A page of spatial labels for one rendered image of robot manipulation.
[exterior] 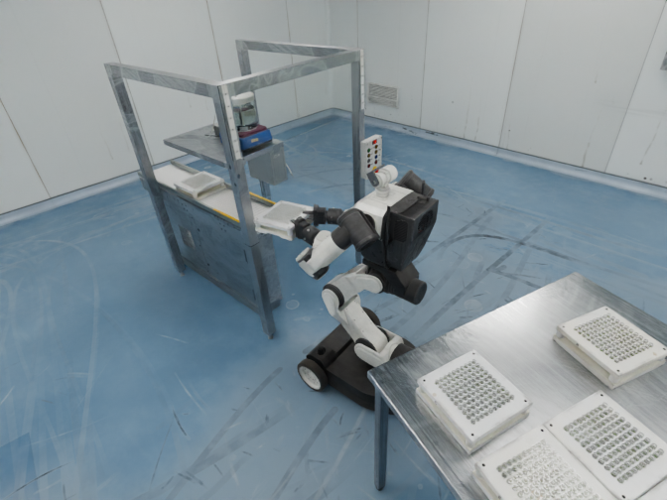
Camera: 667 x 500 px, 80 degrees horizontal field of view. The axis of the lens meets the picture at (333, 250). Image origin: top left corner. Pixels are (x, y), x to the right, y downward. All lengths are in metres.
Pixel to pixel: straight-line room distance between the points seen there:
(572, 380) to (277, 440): 1.43
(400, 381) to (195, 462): 1.28
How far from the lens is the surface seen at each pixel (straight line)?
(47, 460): 2.76
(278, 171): 2.32
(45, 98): 5.21
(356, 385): 2.26
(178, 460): 2.42
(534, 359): 1.64
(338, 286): 2.10
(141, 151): 3.04
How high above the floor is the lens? 1.99
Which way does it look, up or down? 35 degrees down
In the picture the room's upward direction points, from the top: 4 degrees counter-clockwise
